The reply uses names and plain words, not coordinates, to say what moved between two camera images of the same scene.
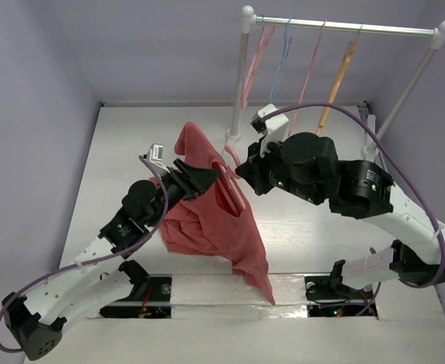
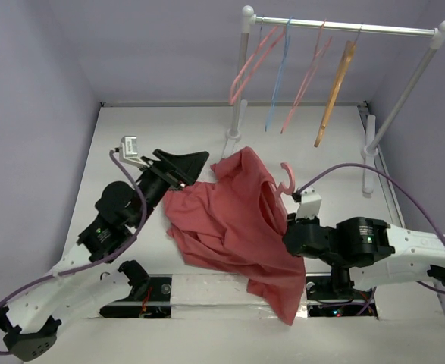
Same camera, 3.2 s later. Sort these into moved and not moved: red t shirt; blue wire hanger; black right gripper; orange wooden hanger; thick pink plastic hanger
Moved: red t shirt; black right gripper; thick pink plastic hanger
Not moved: orange wooden hanger; blue wire hanger
